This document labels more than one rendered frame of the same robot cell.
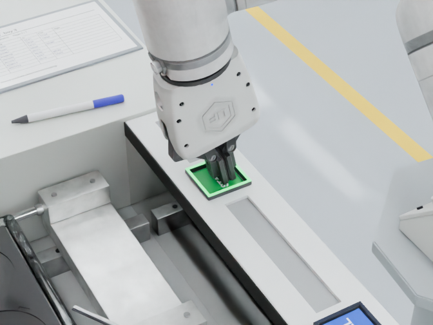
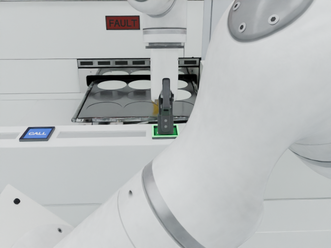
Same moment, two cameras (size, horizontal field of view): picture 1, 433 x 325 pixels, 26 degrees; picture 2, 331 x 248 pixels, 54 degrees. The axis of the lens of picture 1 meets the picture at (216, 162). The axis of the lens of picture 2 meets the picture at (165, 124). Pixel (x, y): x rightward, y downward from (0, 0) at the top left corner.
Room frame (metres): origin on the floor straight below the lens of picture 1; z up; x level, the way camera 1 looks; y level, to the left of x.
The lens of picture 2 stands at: (1.08, -0.54, 1.27)
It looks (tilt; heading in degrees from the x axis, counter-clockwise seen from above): 25 degrees down; 117
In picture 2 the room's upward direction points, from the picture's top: straight up
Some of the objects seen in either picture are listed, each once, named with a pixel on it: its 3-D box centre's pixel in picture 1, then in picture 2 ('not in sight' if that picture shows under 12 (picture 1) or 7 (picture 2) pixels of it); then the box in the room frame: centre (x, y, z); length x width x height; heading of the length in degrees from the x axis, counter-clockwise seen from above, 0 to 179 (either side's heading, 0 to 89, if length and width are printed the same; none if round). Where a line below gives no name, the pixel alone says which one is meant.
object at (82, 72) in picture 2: not in sight; (139, 79); (0.46, 0.46, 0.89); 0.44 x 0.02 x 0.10; 30
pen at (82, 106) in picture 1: (68, 109); not in sight; (0.92, 0.18, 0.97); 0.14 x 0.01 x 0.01; 111
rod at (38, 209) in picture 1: (27, 213); not in sight; (0.82, 0.23, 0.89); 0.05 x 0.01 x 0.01; 120
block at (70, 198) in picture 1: (74, 196); not in sight; (0.85, 0.17, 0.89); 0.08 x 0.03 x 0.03; 120
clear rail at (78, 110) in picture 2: not in sight; (85, 97); (0.40, 0.22, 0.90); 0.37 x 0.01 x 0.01; 120
